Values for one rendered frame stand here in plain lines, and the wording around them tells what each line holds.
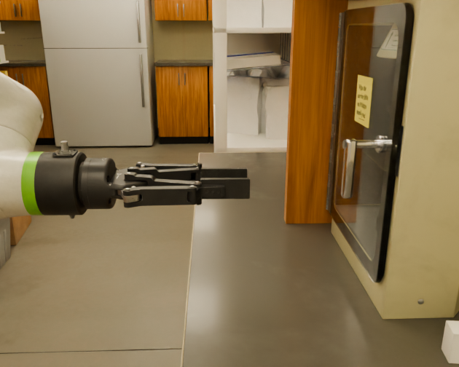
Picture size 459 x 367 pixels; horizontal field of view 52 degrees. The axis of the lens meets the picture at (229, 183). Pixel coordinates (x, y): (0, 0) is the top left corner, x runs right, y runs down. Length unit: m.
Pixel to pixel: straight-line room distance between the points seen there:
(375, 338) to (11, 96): 0.64
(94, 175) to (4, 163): 0.12
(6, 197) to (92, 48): 4.98
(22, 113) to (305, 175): 0.58
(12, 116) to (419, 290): 0.66
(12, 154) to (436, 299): 0.65
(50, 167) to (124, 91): 4.94
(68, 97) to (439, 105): 5.29
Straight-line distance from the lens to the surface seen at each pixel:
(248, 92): 2.01
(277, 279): 0.84
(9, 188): 0.70
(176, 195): 0.64
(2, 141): 0.74
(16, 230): 3.40
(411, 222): 0.71
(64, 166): 0.68
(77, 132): 5.82
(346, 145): 0.69
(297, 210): 1.06
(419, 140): 0.67
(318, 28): 0.99
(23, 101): 0.79
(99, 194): 0.67
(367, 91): 0.77
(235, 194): 0.67
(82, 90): 5.71
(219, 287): 0.82
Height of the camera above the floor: 1.36
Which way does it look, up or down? 18 degrees down
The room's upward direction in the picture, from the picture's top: straight up
